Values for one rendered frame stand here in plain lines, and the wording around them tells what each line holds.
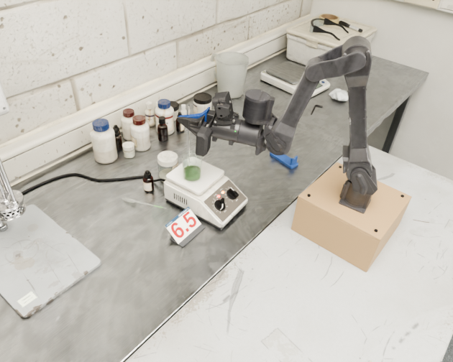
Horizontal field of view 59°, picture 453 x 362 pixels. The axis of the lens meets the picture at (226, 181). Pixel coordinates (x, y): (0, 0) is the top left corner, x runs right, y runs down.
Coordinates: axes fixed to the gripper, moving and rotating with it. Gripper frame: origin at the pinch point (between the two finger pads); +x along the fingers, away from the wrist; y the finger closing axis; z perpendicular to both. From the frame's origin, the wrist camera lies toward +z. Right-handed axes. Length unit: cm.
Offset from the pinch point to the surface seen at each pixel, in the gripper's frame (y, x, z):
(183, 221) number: 11.2, -2.2, -23.2
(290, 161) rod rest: -26.0, -25.6, -24.0
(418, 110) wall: -119, -83, -43
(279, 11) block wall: -120, -5, -7
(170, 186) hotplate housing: 3.3, 4.2, -19.6
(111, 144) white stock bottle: -9.6, 27.9, -20.3
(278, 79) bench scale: -80, -14, -22
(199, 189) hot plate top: 4.9, -4.3, -17.0
